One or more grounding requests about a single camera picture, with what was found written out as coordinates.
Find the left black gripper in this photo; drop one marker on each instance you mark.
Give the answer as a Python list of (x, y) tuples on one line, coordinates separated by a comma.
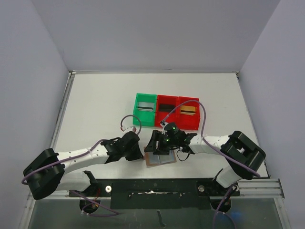
[(133, 148)]

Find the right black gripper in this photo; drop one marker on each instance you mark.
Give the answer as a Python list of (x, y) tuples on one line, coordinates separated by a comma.
[(161, 142)]

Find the brown leather card holder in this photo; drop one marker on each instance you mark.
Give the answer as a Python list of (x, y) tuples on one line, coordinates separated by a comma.
[(158, 160)]

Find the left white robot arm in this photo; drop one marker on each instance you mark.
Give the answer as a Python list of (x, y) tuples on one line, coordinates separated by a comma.
[(45, 173)]

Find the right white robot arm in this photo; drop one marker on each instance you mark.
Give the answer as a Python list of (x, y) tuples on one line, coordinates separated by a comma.
[(242, 154)]

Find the black credit card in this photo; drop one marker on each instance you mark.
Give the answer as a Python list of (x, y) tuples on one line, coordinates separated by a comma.
[(166, 107)]

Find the silver credit card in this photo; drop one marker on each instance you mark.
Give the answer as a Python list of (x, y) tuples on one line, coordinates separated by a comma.
[(146, 106)]

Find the gold card in bin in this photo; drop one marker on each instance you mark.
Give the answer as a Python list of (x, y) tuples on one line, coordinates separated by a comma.
[(188, 110)]

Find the green plastic bin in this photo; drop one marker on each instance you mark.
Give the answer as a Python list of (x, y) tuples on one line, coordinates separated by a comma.
[(147, 118)]

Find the middle red plastic bin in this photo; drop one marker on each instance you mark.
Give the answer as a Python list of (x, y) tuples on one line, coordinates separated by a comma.
[(163, 99)]

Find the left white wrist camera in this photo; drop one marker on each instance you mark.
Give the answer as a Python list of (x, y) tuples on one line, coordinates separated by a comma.
[(128, 129)]

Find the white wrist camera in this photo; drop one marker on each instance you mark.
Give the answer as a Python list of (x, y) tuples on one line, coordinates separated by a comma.
[(128, 129), (163, 124)]

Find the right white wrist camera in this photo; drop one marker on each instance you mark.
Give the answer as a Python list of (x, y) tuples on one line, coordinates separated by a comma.
[(163, 124)]

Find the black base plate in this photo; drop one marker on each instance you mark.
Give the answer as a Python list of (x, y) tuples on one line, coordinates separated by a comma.
[(176, 193)]

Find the aluminium frame rail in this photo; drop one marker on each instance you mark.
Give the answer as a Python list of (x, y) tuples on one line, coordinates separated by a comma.
[(261, 188)]

